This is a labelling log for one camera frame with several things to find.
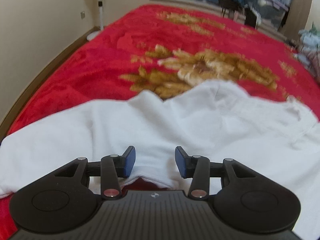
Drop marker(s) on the clear plastic storage bin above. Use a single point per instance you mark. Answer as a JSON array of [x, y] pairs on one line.
[[271, 11]]

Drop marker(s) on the red floral bed blanket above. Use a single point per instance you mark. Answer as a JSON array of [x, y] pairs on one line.
[[167, 50]]

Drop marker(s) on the wall power socket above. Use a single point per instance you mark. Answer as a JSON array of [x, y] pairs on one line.
[[83, 15]]

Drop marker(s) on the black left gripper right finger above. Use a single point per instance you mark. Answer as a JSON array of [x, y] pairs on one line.
[[200, 169]]

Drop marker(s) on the black bag on sill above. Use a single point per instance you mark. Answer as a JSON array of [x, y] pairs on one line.
[[234, 8]]

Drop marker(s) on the white long-sleeve shirt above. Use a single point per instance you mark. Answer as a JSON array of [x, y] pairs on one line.
[[216, 119]]

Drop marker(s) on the wooden wardrobe panel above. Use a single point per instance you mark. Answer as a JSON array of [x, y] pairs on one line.
[[297, 17]]

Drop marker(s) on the plaid grey quilt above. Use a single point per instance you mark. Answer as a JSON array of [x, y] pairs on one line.
[[308, 48]]

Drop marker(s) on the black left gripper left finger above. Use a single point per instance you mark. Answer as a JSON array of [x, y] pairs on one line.
[[72, 180]]

